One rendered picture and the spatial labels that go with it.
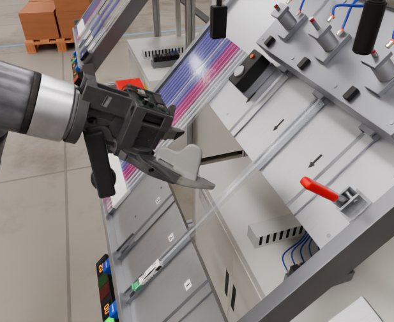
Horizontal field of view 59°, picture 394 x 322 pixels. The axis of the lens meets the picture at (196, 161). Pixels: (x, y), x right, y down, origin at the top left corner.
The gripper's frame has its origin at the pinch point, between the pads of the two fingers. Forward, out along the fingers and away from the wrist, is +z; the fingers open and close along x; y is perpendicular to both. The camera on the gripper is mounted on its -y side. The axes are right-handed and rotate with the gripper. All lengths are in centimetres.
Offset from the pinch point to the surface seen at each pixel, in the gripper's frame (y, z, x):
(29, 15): -86, -22, 380
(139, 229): -26.5, 3.8, 11.9
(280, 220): -18.8, 42.1, 13.3
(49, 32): -95, 1, 378
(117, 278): -33.6, 0.1, 4.4
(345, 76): 21.1, 10.6, -5.4
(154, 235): -23.4, 4.8, 7.2
